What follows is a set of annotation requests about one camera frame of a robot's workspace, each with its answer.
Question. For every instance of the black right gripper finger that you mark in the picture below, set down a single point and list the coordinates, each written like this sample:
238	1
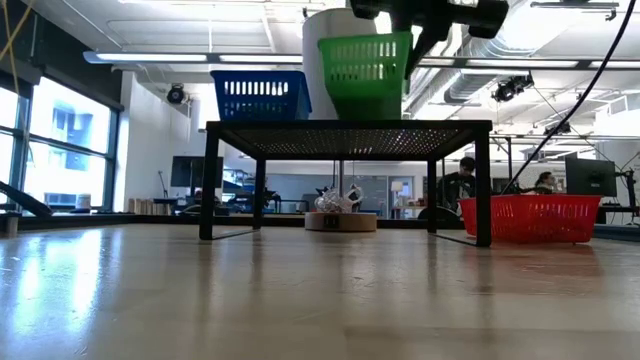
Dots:
425	45

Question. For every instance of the green plastic basket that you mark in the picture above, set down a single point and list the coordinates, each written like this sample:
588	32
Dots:
367	95

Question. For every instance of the black perforated metal riser stand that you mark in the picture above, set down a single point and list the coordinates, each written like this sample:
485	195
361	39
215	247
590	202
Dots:
350	126

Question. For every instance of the blue plastic basket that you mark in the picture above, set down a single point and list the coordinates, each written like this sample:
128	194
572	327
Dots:
260	107

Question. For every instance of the black office chair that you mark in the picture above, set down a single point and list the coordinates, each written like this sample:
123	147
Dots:
445	217

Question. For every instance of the black ceiling spotlight cluster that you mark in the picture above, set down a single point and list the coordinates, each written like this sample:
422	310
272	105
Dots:
507	90

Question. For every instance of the white translucent cylinder container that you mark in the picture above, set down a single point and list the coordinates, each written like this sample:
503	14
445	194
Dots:
312	75

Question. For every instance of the person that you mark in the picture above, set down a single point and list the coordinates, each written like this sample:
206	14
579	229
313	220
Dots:
545	181
462	182

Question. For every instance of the small black ceiling spotlight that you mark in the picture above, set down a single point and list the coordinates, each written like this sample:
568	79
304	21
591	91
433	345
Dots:
557	129

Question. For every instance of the clear crumpled glass ornament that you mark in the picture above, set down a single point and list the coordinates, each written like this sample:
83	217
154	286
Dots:
337	201

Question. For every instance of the round wooden base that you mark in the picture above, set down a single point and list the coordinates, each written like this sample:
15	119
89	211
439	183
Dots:
340	222

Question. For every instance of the red plastic basket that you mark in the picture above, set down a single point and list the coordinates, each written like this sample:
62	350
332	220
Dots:
530	217

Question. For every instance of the black computer monitor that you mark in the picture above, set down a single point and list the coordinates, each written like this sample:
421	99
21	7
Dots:
590	177

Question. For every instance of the dark cluttered workbench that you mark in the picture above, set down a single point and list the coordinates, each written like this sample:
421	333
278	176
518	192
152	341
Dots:
280	202

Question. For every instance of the black round ceiling spotlight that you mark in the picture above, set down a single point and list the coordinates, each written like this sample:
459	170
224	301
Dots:
176	94

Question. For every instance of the long ceiling light bar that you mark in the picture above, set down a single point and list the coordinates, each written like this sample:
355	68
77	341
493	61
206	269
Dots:
160	57

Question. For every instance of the wooden boxes row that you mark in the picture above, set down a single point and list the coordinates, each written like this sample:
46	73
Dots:
145	206

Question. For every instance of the large dark-framed window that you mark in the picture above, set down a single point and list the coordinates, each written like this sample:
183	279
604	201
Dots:
65	165

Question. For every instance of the black metal rack frame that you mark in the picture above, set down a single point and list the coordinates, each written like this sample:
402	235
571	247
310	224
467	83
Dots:
509	165

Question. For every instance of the black wall screen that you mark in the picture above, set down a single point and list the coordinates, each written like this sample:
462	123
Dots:
187	171

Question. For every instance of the black aluminium table frame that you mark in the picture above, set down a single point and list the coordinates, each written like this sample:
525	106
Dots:
75	218

